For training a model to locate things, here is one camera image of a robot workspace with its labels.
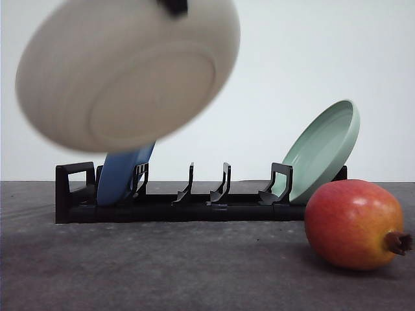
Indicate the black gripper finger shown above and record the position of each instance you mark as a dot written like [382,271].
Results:
[174,6]

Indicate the white plate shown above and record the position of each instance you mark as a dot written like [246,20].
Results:
[111,75]

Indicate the red pomegranate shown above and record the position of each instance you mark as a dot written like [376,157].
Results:
[355,224]

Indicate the blue plate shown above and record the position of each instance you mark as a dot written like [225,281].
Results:
[117,174]

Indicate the green plate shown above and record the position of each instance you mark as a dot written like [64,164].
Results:
[320,150]

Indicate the black plastic dish rack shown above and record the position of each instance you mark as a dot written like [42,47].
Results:
[78,202]

